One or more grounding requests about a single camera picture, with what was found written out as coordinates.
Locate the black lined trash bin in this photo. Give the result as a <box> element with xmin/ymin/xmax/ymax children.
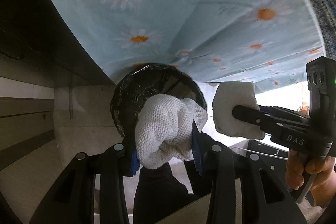
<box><xmin>110</xmin><ymin>63</ymin><xmax>207</xmax><ymax>138</ymax></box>

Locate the daisy print blue tablecloth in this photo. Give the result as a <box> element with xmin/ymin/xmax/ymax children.
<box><xmin>51</xmin><ymin>0</ymin><xmax>325</xmax><ymax>92</ymax></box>

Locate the white cloth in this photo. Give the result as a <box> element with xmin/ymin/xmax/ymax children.
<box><xmin>212</xmin><ymin>81</ymin><xmax>266</xmax><ymax>140</ymax></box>

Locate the white knit cloth ball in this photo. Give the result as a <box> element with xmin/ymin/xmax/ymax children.
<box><xmin>134</xmin><ymin>94</ymin><xmax>209</xmax><ymax>169</ymax></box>

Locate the person's right hand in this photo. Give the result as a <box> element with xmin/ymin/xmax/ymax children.
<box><xmin>285</xmin><ymin>149</ymin><xmax>335</xmax><ymax>207</ymax></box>

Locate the blue patterned cloth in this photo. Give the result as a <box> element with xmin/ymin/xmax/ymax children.
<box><xmin>310</xmin><ymin>0</ymin><xmax>336</xmax><ymax>60</ymax></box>

